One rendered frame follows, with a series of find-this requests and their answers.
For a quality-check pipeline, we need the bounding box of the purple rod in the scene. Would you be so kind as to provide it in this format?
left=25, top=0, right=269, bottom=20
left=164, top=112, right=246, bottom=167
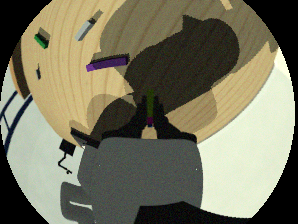
left=86, top=56, right=128, bottom=72

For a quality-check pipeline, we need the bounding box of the small magenta block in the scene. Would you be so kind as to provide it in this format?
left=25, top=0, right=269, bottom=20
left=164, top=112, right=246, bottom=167
left=148, top=117, right=153, bottom=124

